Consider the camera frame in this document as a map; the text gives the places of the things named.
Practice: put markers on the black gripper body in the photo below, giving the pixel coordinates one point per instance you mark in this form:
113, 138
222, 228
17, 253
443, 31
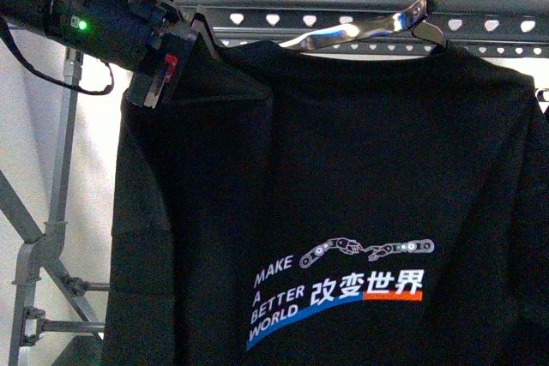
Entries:
174, 33

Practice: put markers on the black printed t-shirt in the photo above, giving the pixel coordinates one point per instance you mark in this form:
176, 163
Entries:
284, 209

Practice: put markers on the chrome metal clothes hanger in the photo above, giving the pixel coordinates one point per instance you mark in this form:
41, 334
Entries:
412, 19

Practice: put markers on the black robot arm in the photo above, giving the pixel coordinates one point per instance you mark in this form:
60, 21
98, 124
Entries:
114, 31

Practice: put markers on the grey rack support leg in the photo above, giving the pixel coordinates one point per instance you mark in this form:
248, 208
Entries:
72, 69

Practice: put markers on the grey folding rack frame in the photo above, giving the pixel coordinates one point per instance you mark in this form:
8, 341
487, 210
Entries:
42, 250

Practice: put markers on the grey perforated rear rack rail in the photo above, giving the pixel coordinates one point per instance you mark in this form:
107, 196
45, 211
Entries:
401, 48

